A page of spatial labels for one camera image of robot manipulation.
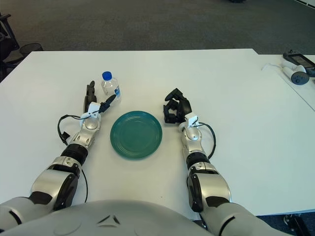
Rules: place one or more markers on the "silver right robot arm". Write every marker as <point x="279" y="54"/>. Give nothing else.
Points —
<point x="214" y="182"/>

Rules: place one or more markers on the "grey white VR controller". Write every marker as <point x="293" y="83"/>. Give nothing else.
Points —
<point x="299" y="78"/>

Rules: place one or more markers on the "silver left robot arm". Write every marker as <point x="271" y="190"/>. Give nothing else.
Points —
<point x="49" y="182"/>

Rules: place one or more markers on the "green round plate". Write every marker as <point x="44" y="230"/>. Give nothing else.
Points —
<point x="136" y="135"/>

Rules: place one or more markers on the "black office chair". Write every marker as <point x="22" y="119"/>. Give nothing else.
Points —
<point x="6" y="37"/>

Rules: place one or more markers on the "clear bottle blue cap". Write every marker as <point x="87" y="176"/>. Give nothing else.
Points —
<point x="109" y="84"/>

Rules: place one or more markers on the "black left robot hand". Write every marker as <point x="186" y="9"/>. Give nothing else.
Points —
<point x="90" y="93"/>

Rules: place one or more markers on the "black table leg caster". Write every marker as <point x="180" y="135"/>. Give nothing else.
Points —
<point x="295" y="221"/>

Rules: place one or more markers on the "black handheld remote controller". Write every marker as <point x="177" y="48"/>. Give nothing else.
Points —
<point x="301" y="60"/>

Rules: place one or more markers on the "grey robot torso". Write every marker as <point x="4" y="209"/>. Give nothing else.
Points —
<point x="110" y="221"/>

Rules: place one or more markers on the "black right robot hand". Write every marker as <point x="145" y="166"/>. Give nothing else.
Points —
<point x="184" y="105"/>

